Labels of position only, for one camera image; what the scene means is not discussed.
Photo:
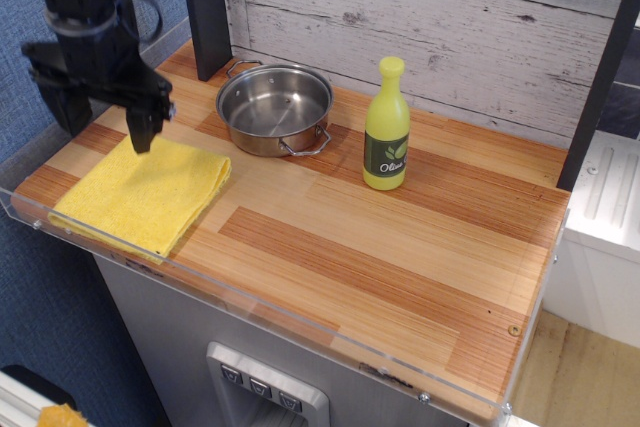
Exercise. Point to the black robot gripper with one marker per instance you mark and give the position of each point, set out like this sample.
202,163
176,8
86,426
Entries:
101,61

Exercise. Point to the yellow towel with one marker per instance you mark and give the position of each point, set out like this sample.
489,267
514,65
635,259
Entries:
144,203

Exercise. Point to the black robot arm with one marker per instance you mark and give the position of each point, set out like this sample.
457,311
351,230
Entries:
92,11

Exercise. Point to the clear acrylic counter guard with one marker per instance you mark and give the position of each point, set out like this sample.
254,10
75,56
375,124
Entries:
431,286

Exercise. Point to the stainless steel pot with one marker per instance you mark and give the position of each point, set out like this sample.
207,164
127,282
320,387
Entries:
276,110

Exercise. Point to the yellow olive oil bottle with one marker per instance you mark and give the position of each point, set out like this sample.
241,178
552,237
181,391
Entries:
387,130

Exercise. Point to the silver dispenser panel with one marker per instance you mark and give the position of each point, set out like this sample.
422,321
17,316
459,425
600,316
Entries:
252,393

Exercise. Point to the yellow object bottom left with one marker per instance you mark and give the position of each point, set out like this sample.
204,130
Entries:
60,416

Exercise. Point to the white appliance at right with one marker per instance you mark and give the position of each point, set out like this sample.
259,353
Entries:
594,281

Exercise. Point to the dark vertical post left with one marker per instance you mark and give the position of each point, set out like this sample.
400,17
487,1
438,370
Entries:
210,36

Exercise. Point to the dark vertical post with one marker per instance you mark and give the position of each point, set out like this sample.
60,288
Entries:
618,39
210,36

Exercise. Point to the dark vertical post right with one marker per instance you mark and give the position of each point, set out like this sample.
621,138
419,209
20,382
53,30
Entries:
618,39

